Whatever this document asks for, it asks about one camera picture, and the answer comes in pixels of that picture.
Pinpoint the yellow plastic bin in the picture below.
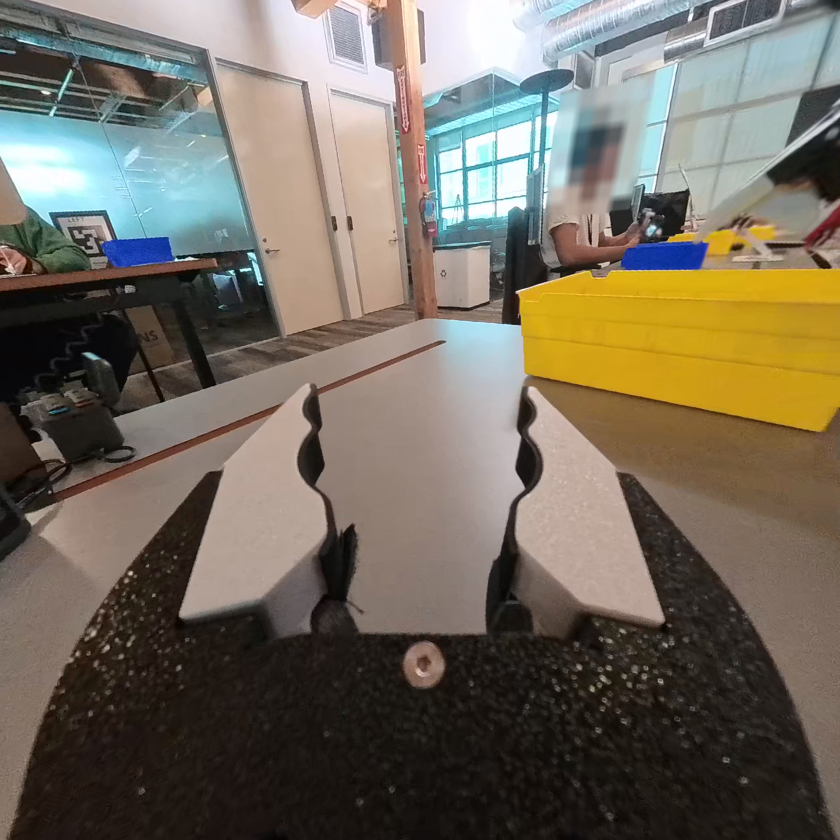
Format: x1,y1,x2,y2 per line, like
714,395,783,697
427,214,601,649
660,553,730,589
521,335,840,433
703,225,777,256
517,268,840,343

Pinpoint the black office chair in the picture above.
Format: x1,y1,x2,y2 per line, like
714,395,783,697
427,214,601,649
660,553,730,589
501,206,550,326

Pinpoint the beige door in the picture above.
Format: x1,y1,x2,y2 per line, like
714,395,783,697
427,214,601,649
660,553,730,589
215,58,347,340
327,87,406,316

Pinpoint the silver air duct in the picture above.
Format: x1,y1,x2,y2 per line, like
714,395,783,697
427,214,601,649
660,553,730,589
514,0,711,65

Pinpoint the black label printer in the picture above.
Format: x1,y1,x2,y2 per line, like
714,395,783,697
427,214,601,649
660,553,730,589
0,484,32,563

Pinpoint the wooden top desk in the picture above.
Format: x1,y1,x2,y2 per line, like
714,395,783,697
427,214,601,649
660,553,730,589
0,257,219,409

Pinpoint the cardboard box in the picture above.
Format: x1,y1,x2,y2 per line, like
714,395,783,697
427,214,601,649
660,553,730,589
123,304,176,376

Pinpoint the white recycling cabinet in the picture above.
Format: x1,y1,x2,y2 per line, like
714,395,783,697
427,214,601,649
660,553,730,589
433,241,492,310

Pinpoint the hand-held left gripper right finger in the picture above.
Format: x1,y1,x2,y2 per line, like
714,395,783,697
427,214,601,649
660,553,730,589
486,386,665,641

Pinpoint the black computer monitor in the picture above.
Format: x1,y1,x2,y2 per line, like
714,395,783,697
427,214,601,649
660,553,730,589
629,184,691,238

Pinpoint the grey power unit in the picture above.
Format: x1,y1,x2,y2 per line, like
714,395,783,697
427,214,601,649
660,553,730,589
25,352,127,462

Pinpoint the black and white marker sign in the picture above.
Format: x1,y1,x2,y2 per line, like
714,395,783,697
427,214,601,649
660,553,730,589
50,209,118,269

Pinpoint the wooden support post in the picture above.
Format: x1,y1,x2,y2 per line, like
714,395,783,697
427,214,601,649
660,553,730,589
386,0,439,321

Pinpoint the white wall vent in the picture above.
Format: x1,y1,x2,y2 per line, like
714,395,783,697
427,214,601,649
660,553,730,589
322,2,370,74

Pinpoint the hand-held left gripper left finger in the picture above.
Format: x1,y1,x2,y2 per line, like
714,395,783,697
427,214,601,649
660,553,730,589
178,382,361,639

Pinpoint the blue plastic bin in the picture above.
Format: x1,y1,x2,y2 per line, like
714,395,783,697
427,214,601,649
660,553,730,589
101,237,175,269
620,241,711,271

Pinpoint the black floor lamp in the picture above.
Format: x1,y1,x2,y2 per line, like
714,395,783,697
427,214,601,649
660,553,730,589
520,68,576,212

